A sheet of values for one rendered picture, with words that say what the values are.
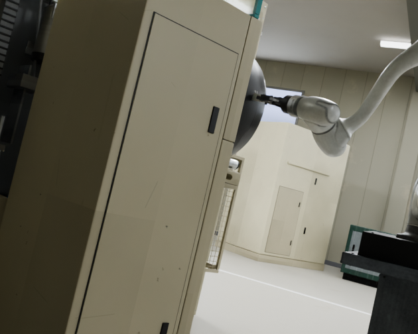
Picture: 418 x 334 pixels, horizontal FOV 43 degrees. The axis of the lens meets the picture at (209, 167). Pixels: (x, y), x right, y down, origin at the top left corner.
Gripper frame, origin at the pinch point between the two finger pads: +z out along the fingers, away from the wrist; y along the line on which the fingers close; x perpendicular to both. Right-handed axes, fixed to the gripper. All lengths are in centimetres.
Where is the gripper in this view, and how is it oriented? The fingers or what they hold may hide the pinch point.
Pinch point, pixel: (259, 97)
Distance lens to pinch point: 230.9
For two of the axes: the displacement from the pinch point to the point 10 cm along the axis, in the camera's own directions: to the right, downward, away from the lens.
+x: -3.2, 9.5, 0.5
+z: -6.1, -2.5, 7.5
